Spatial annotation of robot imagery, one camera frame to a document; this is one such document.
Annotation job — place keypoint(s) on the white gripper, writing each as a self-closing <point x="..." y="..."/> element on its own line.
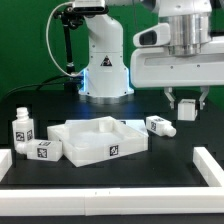
<point x="155" y="67"/>

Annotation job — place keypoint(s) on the white square table top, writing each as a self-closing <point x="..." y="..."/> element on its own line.
<point x="85" y="142"/>

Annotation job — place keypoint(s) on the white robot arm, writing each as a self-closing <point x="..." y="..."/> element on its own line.
<point x="179" y="51"/>

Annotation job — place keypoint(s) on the paper sheet with tags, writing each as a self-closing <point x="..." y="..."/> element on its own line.
<point x="136" y="124"/>

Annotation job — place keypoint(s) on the white U-shaped fence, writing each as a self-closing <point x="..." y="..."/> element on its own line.
<point x="123" y="201"/>

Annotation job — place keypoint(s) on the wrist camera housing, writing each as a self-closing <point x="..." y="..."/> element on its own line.
<point x="158" y="35"/>

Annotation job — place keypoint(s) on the black camera on stand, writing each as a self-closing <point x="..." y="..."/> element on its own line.
<point x="72" y="15"/>

